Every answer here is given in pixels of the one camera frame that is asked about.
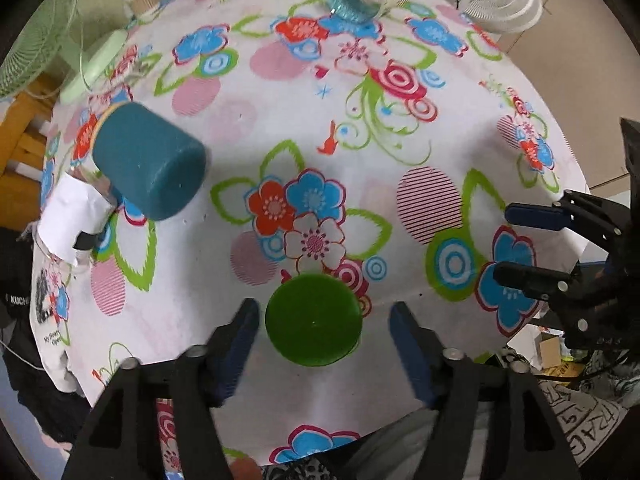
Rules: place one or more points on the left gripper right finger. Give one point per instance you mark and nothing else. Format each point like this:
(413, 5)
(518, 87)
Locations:
(524, 438)

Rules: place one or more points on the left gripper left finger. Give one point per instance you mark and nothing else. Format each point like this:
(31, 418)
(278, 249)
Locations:
(121, 435)

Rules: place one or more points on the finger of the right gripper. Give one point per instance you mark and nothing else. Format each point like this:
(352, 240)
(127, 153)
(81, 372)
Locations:
(538, 283)
(549, 218)

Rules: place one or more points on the green plastic cup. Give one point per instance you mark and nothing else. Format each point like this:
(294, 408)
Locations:
(313, 320)

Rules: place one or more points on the white paper wrapped cup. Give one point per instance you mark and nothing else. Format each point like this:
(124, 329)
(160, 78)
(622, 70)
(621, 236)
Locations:
(75, 216)

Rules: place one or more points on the black jacket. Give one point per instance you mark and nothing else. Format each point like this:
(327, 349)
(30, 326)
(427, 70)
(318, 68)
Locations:
(59, 415)

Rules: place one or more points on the floral tablecloth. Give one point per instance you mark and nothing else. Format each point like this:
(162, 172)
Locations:
(383, 155)

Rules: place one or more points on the teal sleeved bottle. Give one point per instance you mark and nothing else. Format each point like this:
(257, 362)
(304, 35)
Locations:
(154, 164)

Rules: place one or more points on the wooden chair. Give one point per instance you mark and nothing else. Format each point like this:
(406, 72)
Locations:
(23, 144)

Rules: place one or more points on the green desk fan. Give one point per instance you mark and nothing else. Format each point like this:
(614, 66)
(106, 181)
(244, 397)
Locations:
(45, 36)

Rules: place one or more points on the cotton swab container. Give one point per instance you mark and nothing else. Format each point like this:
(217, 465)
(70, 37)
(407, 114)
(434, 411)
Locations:
(142, 7)

